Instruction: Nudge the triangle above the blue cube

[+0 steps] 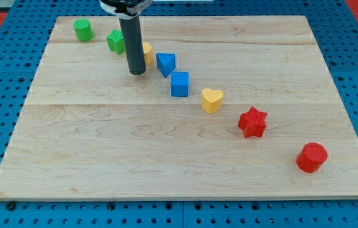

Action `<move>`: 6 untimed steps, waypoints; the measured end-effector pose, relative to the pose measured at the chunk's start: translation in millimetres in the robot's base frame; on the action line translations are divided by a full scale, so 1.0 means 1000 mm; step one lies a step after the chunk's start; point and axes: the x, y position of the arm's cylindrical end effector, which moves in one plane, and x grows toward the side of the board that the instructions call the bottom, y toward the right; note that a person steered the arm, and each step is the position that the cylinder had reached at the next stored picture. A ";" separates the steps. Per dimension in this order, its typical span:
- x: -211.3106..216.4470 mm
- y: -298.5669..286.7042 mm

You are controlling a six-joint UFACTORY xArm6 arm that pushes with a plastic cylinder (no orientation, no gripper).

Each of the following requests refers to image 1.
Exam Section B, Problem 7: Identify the red cylinder block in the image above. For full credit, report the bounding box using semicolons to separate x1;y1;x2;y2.
296;142;328;173

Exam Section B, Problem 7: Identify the green star block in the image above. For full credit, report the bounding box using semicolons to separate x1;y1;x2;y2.
106;29;125;54

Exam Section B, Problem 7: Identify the yellow block behind rod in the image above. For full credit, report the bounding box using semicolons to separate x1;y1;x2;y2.
142;42;154;66

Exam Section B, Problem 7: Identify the blue triangle block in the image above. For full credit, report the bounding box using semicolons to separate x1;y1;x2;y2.
156;53;176;78

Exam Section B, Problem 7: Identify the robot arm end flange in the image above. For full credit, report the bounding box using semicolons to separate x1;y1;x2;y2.
99;0;153;20

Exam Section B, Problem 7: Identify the yellow heart block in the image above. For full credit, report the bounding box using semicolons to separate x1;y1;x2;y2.
201;88;224;113

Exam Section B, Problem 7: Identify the green cylinder block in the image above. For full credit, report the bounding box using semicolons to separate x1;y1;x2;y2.
73;18;94;42

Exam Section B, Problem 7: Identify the blue cube block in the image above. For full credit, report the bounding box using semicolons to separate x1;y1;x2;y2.
170;72;189;97

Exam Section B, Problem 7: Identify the red star block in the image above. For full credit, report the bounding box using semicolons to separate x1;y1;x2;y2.
238;106;268;138

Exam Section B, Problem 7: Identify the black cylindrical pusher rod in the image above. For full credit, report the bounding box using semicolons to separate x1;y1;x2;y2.
119;16;146;75

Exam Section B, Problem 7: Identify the wooden board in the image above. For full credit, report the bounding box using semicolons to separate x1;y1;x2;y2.
0;16;358;202

